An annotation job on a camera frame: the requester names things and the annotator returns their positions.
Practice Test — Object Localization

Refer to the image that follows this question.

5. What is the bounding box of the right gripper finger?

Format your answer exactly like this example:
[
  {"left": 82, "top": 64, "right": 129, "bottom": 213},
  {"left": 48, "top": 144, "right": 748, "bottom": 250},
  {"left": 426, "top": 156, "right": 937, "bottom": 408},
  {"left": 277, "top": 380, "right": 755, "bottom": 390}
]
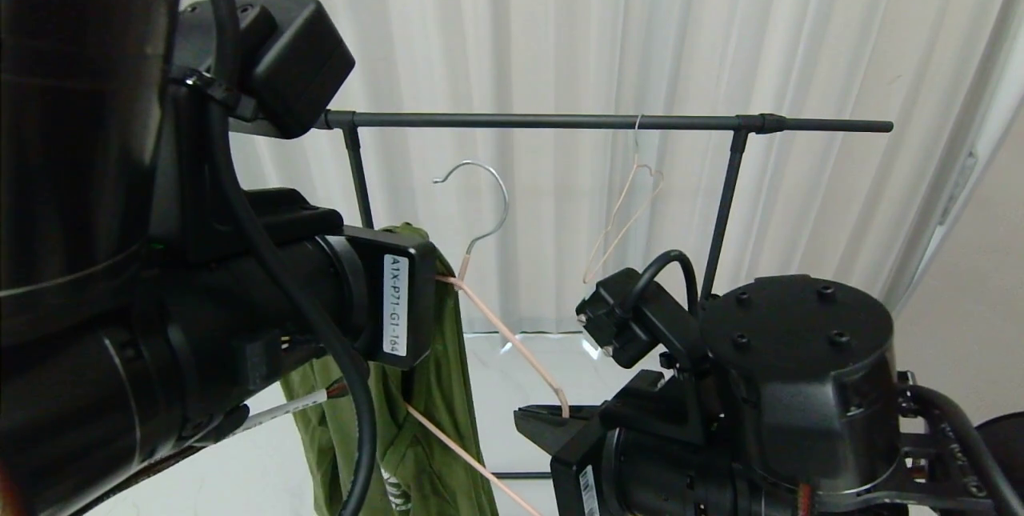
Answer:
[{"left": 514, "top": 404, "right": 610, "bottom": 459}]

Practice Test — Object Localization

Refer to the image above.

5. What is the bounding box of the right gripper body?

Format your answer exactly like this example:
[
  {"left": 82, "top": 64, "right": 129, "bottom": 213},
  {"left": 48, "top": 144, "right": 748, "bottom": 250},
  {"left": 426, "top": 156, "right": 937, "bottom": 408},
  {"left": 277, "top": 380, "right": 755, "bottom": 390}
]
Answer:
[{"left": 550, "top": 424, "right": 809, "bottom": 516}]

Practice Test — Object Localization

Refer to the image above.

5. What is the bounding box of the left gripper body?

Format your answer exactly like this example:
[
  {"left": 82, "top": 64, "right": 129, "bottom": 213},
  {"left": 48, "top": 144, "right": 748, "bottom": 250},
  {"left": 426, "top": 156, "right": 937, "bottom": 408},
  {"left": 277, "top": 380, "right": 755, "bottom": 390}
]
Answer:
[{"left": 104, "top": 226, "right": 437, "bottom": 493}]

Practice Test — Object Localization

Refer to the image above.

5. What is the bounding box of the pink clothes hanger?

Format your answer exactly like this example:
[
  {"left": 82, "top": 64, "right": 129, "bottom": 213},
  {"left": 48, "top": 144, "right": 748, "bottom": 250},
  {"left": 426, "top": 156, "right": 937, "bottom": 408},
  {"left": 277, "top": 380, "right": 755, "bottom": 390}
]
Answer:
[
  {"left": 582, "top": 114, "right": 665, "bottom": 285},
  {"left": 404, "top": 160, "right": 573, "bottom": 516}
]

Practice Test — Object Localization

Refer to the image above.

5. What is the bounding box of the green shirt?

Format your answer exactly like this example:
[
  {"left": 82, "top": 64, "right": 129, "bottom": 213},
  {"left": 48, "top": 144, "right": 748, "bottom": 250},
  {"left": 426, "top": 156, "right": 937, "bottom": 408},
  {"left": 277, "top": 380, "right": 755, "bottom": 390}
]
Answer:
[{"left": 280, "top": 222, "right": 501, "bottom": 516}]

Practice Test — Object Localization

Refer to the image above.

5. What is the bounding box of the black clothes rack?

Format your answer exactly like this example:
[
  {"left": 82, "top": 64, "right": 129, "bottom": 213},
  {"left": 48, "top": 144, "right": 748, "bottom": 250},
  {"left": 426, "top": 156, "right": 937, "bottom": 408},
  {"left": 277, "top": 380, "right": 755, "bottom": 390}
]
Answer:
[{"left": 320, "top": 110, "right": 894, "bottom": 481}]

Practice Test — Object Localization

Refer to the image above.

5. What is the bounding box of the white curtain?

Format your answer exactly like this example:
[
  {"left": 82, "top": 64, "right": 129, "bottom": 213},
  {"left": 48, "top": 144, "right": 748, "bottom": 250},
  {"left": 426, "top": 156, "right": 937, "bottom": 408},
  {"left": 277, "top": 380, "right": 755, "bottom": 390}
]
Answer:
[{"left": 120, "top": 0, "right": 1024, "bottom": 337}]

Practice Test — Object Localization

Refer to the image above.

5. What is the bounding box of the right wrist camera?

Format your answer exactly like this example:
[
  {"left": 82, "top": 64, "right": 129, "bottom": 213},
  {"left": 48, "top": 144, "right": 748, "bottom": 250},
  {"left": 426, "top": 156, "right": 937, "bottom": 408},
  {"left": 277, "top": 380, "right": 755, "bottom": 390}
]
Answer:
[{"left": 576, "top": 266, "right": 711, "bottom": 433}]

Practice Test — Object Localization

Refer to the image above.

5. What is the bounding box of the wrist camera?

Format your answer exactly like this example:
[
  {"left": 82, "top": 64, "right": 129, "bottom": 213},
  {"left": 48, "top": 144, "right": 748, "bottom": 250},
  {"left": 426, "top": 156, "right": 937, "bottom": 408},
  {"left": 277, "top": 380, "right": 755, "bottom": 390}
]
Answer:
[
  {"left": 160, "top": 0, "right": 357, "bottom": 249},
  {"left": 576, "top": 266, "right": 711, "bottom": 433}
]

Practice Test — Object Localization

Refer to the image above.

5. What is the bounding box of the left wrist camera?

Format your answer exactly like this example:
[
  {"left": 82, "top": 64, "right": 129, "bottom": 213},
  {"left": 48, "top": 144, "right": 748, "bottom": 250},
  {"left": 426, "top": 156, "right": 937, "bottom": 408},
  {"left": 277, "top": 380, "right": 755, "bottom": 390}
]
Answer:
[{"left": 160, "top": 0, "right": 357, "bottom": 249}]

